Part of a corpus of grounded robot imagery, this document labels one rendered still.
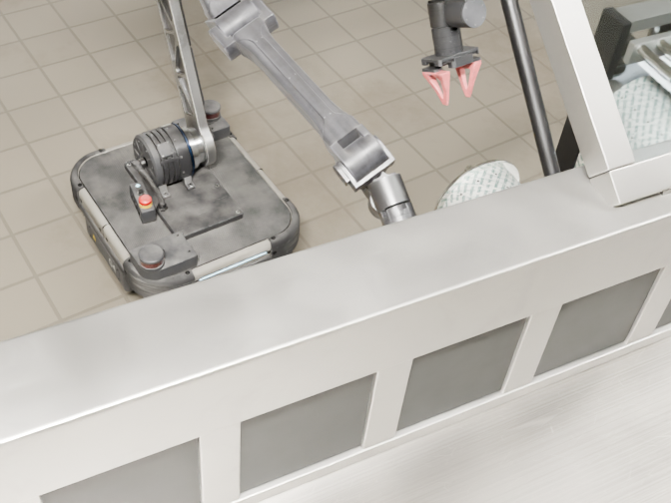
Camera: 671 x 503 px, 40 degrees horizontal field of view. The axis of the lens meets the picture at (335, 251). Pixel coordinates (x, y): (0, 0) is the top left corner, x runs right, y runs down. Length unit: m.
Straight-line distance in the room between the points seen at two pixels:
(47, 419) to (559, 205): 0.44
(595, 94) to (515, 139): 2.75
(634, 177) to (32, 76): 3.12
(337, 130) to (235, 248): 1.20
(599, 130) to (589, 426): 0.29
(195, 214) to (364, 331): 2.07
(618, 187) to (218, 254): 1.94
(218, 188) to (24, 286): 0.66
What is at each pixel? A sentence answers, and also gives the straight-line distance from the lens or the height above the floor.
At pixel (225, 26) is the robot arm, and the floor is 1.24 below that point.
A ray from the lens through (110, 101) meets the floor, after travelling 3.58.
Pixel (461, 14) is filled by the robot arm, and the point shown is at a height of 1.25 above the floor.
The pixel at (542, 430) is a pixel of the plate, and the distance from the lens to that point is 0.92.
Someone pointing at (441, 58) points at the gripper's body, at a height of 1.14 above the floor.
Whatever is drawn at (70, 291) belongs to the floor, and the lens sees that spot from 2.92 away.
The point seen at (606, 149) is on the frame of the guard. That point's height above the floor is 1.69.
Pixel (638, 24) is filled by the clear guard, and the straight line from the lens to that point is 0.89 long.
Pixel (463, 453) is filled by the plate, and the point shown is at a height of 1.44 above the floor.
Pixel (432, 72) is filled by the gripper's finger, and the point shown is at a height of 1.11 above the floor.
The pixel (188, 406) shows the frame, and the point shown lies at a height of 1.62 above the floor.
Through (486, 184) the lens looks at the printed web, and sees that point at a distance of 1.33.
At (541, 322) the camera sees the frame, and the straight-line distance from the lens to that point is 0.84.
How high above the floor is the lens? 2.18
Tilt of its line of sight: 46 degrees down
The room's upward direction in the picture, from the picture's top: 7 degrees clockwise
